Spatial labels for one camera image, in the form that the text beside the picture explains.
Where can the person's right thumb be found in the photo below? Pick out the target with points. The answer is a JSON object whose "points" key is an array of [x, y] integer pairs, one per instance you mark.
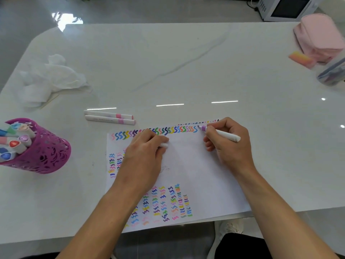
{"points": [[210, 141]]}

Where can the white marker with purple tip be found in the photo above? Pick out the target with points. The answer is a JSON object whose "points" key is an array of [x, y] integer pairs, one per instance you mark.
{"points": [[229, 135]]}

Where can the white marker with pink band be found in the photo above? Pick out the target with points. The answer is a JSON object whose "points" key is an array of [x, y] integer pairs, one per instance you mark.
{"points": [[107, 114], [107, 120]]}

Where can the bunch of colour-capped markers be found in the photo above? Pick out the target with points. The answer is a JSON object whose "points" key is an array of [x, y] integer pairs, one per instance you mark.
{"points": [[16, 142]]}

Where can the purple perforated pen holder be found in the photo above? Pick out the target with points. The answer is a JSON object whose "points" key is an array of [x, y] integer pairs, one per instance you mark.
{"points": [[45, 153]]}

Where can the person's white shoe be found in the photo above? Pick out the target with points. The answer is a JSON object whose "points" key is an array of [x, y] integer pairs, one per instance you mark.
{"points": [[229, 229]]}

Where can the person's black trouser leg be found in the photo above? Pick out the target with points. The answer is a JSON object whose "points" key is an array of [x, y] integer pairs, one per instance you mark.
{"points": [[242, 248]]}

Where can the white marker cap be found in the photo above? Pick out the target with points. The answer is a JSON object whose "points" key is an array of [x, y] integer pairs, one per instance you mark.
{"points": [[165, 145]]}

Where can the white paper with coloured squiggles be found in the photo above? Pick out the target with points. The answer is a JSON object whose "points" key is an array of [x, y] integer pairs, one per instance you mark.
{"points": [[188, 169]]}

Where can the clear plastic pen container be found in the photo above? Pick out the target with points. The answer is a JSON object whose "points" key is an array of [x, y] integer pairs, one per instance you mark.
{"points": [[333, 74]]}

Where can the person's right forearm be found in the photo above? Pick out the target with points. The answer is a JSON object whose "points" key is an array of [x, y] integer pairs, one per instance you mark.
{"points": [[275, 213]]}

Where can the pink zip pouch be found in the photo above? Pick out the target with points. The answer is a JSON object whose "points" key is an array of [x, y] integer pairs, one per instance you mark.
{"points": [[320, 36]]}

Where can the person's left hand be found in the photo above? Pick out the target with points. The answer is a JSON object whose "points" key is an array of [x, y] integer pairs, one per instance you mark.
{"points": [[140, 159]]}

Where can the pink and orange eraser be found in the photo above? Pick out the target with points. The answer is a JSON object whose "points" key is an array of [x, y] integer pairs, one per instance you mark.
{"points": [[302, 59]]}

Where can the person's right hand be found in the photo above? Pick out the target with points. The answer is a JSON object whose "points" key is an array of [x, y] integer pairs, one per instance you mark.
{"points": [[233, 144]]}

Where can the person's left thumb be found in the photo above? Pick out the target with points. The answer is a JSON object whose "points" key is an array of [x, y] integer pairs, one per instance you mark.
{"points": [[161, 153]]}

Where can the crumpled white tissue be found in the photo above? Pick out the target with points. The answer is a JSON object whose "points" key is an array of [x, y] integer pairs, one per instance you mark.
{"points": [[54, 76]]}

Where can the person's left forearm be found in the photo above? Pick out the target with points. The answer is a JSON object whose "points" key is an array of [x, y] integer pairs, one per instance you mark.
{"points": [[107, 223]]}

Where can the white microwave oven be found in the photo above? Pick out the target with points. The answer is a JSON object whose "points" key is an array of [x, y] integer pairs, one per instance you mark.
{"points": [[289, 8]]}

